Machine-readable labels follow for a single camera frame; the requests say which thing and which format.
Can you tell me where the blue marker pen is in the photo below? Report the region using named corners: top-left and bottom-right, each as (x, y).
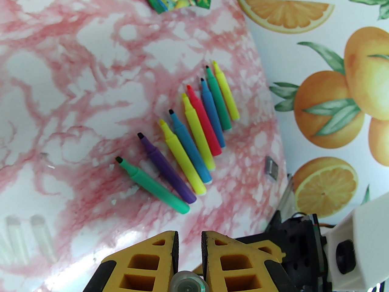
top-left (169, 109), bottom-right (213, 185)
top-left (199, 77), bottom-right (226, 149)

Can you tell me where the yellow marker pen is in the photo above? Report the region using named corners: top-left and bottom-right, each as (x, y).
top-left (181, 93), bottom-right (216, 172)
top-left (159, 119), bottom-right (208, 196)
top-left (212, 60), bottom-right (240, 121)

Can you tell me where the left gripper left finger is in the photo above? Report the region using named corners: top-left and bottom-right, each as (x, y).
top-left (84, 231), bottom-right (179, 292)

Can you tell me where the green marker pen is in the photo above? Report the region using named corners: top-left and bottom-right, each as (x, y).
top-left (115, 156), bottom-right (190, 215)
top-left (205, 66), bottom-right (232, 132)

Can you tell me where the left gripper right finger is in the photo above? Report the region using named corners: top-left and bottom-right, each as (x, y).
top-left (201, 231), bottom-right (297, 292)

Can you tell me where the purple marker pen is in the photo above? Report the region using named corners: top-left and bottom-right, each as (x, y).
top-left (137, 132), bottom-right (197, 204)

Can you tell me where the small grey metal clip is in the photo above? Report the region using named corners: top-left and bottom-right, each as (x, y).
top-left (264, 155), bottom-right (280, 182)

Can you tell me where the red marker pen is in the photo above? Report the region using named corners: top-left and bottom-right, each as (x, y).
top-left (186, 85), bottom-right (222, 157)

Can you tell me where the clear pen cap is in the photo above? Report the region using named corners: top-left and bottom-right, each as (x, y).
top-left (30, 214), bottom-right (59, 264)
top-left (169, 270), bottom-right (210, 292)

